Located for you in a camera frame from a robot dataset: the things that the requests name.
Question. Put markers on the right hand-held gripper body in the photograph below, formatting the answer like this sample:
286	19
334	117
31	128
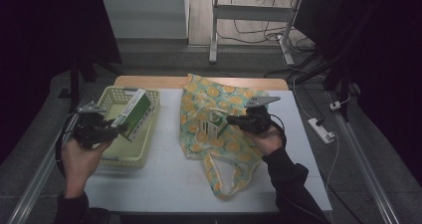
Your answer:
257	121

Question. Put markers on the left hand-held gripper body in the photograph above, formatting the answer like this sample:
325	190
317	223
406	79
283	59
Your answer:
91	131

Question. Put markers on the green and white box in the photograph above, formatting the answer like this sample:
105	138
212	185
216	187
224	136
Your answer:
212	126
136	114

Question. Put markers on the orange print cloth bag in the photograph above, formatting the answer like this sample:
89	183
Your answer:
232	147

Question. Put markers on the pale yellow plastic basket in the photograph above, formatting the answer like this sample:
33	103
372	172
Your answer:
132	151

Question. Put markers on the person's right hand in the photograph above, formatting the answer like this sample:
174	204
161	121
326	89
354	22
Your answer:
267	141

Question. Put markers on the person's left hand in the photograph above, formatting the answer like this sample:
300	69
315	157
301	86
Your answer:
81	164

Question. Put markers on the black stand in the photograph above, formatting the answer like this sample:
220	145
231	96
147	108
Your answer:
341	84
74	81

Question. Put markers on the white power strip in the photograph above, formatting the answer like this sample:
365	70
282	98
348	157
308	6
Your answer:
320	130

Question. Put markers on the white plug adapter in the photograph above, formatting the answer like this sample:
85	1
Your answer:
335	105

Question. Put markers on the grey cabinet panel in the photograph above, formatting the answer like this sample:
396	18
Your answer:
142	15

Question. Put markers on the aluminium rail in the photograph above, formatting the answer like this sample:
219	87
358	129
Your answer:
36	177
365	164

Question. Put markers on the white desk frame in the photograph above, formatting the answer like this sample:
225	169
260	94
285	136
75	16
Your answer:
252	13

